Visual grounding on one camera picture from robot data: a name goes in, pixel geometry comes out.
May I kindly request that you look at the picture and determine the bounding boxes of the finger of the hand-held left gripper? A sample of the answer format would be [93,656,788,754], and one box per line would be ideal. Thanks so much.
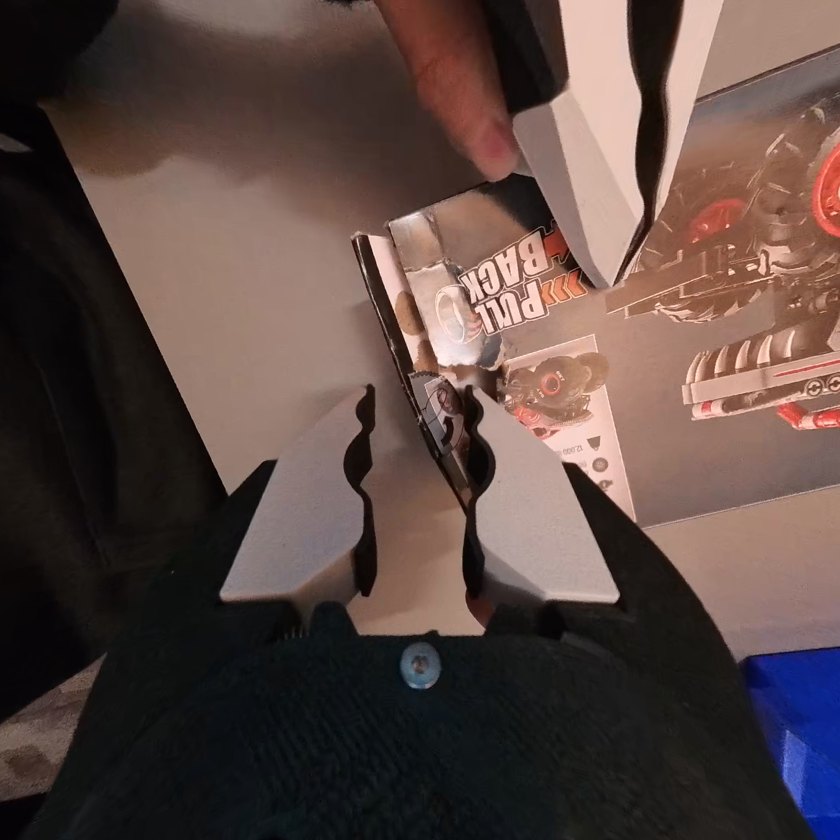
[643,0,726,229]
[512,0,657,291]

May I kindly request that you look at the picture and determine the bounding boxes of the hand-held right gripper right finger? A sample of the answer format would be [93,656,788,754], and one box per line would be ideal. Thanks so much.
[461,386,622,609]

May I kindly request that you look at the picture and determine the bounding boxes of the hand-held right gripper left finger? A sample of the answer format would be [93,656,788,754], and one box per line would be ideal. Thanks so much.
[220,385,379,619]

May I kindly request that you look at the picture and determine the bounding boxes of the toy monster truck box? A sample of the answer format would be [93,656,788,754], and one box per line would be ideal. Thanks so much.
[351,52,840,530]

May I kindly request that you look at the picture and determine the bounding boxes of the person's left hand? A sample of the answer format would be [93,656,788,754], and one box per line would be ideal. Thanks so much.
[381,0,521,182]

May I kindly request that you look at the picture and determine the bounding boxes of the person's dark clothing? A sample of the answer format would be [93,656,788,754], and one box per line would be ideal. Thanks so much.
[0,0,277,723]

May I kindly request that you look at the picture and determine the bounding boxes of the blue plastic bin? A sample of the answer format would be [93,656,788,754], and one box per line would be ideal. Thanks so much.
[740,648,840,840]

